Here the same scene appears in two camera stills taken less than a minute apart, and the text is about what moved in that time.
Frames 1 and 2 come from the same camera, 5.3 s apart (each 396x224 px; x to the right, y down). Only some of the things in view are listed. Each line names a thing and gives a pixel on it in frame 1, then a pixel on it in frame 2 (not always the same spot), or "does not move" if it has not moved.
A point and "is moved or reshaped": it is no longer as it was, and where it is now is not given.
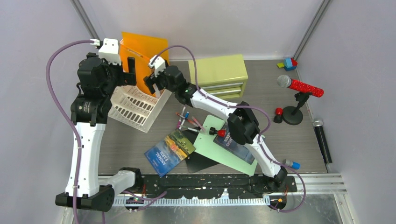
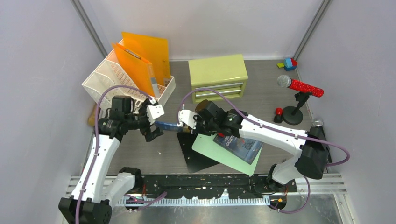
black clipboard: [196, 162] does not move
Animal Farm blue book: [168, 152] → [168, 126]
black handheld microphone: [317, 124] does not move
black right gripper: [149, 82] → [196, 118]
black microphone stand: [293, 115] does not move
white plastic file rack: [131, 106] is moved or reshaped
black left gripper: [128, 78] → [151, 135]
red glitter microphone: [284, 81] does not move
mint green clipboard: [205, 144] does not move
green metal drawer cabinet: [222, 77] does not move
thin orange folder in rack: [145, 46] does not move
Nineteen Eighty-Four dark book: [229, 143] does not move
